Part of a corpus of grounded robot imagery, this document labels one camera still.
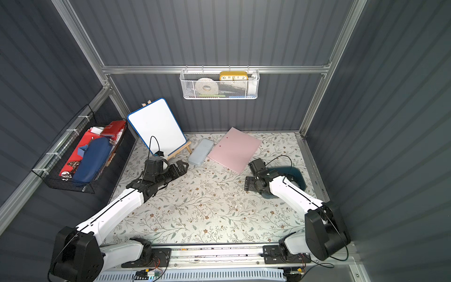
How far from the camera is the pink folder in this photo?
1072 millimetres

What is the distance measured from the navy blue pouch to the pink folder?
0.54 m

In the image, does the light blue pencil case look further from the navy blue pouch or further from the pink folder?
the navy blue pouch

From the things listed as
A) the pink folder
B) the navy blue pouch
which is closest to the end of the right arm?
the pink folder

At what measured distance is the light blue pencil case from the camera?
3.48 feet

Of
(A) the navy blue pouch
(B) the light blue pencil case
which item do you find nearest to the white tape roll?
(B) the light blue pencil case

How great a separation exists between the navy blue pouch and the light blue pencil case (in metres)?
0.44

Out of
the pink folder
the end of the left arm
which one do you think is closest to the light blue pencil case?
the pink folder

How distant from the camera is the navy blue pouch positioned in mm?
651

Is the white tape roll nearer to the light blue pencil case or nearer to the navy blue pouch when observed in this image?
the light blue pencil case

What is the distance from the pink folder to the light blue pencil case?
0.09 feet
